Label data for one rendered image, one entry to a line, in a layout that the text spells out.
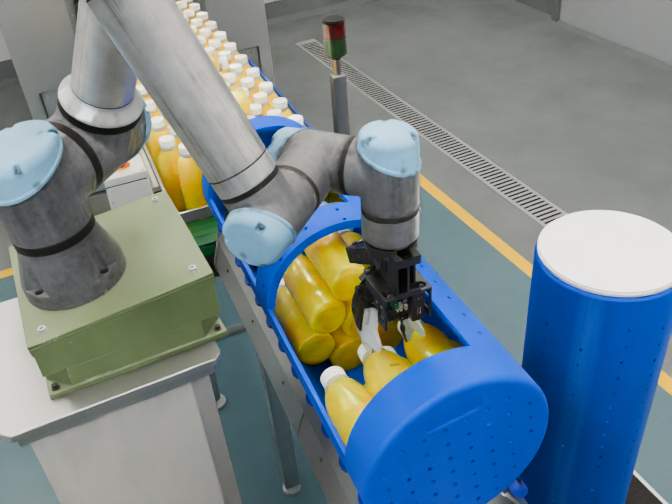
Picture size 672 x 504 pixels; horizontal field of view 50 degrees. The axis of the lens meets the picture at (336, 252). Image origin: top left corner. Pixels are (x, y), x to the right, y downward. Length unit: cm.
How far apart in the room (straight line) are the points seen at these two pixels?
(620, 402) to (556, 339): 20
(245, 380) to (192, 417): 149
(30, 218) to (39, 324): 16
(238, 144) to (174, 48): 12
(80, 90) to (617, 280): 97
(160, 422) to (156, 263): 25
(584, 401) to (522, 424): 56
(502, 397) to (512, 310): 195
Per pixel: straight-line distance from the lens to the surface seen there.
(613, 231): 154
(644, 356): 152
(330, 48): 204
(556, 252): 146
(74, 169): 103
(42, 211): 102
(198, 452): 125
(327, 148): 88
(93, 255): 108
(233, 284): 168
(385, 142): 84
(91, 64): 100
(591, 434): 165
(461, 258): 315
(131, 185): 174
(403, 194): 87
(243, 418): 255
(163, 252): 112
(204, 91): 76
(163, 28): 75
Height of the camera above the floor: 189
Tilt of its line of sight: 36 degrees down
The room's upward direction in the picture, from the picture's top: 5 degrees counter-clockwise
